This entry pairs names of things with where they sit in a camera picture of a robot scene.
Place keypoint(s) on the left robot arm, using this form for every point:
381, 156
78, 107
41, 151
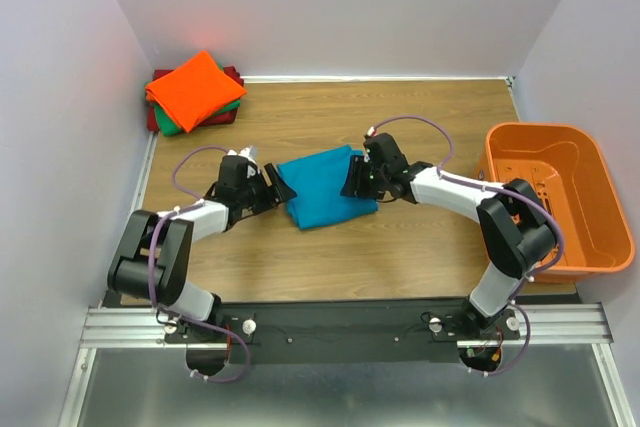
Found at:
152, 259

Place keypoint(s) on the orange plastic basket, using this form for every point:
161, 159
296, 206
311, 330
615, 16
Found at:
565, 167

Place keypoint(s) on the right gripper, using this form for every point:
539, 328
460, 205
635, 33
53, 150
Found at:
360, 176

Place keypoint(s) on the blue t-shirt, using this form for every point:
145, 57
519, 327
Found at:
317, 181

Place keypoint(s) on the orange folded t-shirt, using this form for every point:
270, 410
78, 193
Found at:
194, 91

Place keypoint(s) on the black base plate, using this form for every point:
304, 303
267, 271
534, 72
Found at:
341, 332

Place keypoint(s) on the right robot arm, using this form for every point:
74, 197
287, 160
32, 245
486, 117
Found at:
521, 237

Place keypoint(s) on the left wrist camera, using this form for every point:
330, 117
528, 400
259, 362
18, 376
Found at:
249, 152

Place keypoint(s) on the green folded t-shirt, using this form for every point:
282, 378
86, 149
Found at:
172, 122

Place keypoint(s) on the dark red folded t-shirt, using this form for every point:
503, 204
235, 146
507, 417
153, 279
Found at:
220, 117

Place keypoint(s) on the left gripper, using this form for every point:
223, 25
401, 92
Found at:
270, 185

